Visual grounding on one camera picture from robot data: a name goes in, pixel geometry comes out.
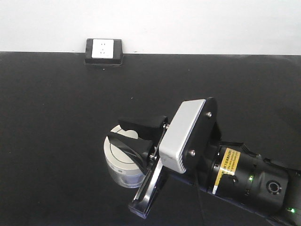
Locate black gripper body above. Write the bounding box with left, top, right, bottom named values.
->
left=129, top=97, right=221, bottom=218

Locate black white power socket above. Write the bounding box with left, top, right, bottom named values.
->
left=84, top=39, right=123, bottom=66

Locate black camera cable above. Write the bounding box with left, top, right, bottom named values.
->
left=193, top=164, right=208, bottom=226

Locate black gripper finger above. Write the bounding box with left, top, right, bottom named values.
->
left=118, top=116, right=168, bottom=143
left=107, top=132, right=154, bottom=175

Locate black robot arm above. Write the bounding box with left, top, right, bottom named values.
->
left=107, top=97, right=301, bottom=226

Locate glass jar with white lid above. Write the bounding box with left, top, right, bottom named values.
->
left=103, top=137, right=145, bottom=188

